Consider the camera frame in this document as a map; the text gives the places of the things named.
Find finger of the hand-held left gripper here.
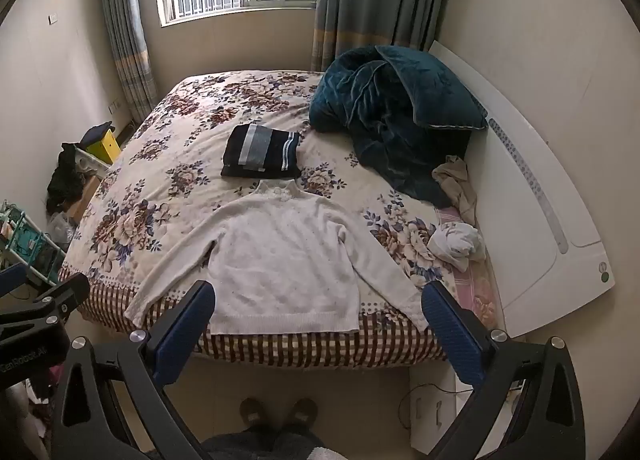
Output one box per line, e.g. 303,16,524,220
0,262,30,297
27,272,92,321

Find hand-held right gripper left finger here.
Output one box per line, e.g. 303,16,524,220
50,280,217,460

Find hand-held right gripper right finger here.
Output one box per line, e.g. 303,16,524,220
421,281,587,460

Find white knit sweater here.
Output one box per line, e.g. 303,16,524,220
124,179,431,337

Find teal storage rack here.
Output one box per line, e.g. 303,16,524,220
0,200,68,285

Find pink mattress pad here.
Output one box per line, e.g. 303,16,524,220
434,205,502,331

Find clear plastic bag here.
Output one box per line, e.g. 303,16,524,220
47,212,79,247

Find white crumpled cloth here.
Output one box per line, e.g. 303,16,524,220
426,221,486,271

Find white nightstand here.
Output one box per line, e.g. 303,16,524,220
409,365,526,456

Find brown slipper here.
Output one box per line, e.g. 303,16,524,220
239,397,271,426
285,397,319,426

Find black bag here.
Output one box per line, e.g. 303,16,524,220
46,142,88,213

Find white headboard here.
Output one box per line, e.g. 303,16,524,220
427,40,613,339

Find person's grey trouser legs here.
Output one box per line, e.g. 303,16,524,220
200,422,341,460

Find beige cloth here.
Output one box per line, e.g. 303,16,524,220
431,155,478,225

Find floral bed sheet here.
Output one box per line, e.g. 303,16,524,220
57,70,501,366

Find yellow box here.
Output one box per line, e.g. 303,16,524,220
80,127,122,165

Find teal plush blanket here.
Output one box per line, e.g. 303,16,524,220
308,46,471,208

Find dark striped folded sweater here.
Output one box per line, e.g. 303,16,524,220
220,124,302,179

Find teal pillow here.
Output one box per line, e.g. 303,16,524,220
375,44,488,131

